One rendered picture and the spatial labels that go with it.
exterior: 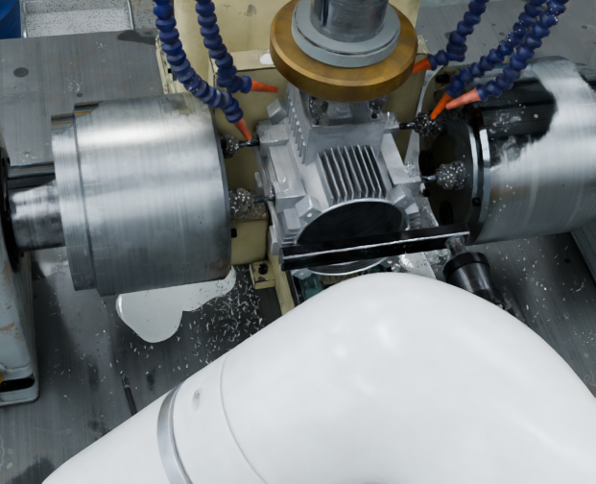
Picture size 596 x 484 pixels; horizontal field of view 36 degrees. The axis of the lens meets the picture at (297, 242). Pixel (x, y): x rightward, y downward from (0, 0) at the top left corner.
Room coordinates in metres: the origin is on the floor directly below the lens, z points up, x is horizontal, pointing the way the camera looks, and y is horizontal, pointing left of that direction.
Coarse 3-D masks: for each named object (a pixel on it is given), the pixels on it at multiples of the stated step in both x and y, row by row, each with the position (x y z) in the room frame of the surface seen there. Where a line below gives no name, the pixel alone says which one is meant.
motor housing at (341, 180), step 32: (256, 128) 0.93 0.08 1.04; (288, 128) 0.90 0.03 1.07; (256, 160) 0.90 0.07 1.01; (288, 160) 0.85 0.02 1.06; (320, 160) 0.82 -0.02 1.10; (352, 160) 0.83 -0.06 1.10; (384, 160) 0.87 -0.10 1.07; (320, 192) 0.79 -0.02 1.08; (352, 192) 0.77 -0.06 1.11; (384, 192) 0.79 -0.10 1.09; (288, 224) 0.75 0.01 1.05; (320, 224) 0.85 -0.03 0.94; (352, 224) 0.85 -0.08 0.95; (384, 224) 0.83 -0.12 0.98; (416, 224) 0.80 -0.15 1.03
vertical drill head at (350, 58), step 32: (320, 0) 0.87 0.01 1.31; (352, 0) 0.86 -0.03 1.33; (384, 0) 0.88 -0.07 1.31; (288, 32) 0.89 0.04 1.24; (320, 32) 0.87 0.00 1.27; (352, 32) 0.86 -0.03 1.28; (384, 32) 0.89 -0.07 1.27; (288, 64) 0.84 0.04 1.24; (320, 64) 0.84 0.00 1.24; (352, 64) 0.84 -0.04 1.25; (384, 64) 0.85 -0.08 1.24; (320, 96) 0.82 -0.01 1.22; (352, 96) 0.81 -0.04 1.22; (384, 96) 0.86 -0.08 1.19
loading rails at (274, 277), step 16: (272, 224) 0.88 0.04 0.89; (272, 256) 0.86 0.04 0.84; (256, 272) 0.84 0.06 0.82; (272, 272) 0.85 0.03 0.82; (288, 272) 0.78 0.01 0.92; (384, 272) 0.79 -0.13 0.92; (256, 288) 0.82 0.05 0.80; (288, 288) 0.77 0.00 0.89; (304, 288) 0.75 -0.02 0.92; (320, 288) 0.76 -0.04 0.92; (288, 304) 0.76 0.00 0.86
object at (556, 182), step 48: (432, 96) 1.00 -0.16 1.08; (528, 96) 0.92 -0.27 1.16; (576, 96) 0.93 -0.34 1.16; (432, 144) 0.96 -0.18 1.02; (480, 144) 0.85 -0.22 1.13; (528, 144) 0.86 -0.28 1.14; (576, 144) 0.88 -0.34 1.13; (432, 192) 0.93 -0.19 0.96; (480, 192) 0.82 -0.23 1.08; (528, 192) 0.83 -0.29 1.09; (576, 192) 0.84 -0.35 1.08; (480, 240) 0.81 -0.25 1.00
